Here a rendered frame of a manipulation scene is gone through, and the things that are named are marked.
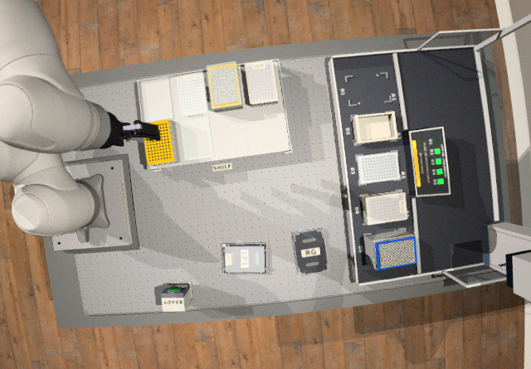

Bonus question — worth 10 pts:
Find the dark grey rectangular nest labelled rg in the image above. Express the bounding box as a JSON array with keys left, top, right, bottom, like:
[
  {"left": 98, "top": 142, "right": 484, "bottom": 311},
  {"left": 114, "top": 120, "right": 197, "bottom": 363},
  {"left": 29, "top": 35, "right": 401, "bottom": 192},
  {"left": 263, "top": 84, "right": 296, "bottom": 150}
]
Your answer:
[{"left": 292, "top": 228, "right": 329, "bottom": 276}]

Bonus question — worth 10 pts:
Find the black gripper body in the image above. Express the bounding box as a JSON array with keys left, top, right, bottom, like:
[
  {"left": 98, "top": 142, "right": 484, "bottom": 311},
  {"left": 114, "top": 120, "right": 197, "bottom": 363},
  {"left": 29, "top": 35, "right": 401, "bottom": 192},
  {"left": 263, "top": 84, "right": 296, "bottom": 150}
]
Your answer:
[{"left": 100, "top": 111, "right": 129, "bottom": 149}]

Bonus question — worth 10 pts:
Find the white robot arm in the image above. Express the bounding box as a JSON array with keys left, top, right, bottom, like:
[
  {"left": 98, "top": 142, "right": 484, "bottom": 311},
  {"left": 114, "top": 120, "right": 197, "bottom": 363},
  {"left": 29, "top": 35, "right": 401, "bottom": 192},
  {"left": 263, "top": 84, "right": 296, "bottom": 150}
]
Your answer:
[{"left": 0, "top": 0, "right": 111, "bottom": 243}]

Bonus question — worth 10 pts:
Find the clear plastic lid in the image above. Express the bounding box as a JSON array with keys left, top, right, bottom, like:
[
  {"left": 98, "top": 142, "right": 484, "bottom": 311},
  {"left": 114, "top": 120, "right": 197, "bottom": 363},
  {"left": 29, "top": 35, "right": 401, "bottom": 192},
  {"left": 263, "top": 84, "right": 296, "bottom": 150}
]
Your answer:
[
  {"left": 180, "top": 114, "right": 215, "bottom": 161},
  {"left": 207, "top": 61, "right": 242, "bottom": 110},
  {"left": 141, "top": 77, "right": 175, "bottom": 123}
]

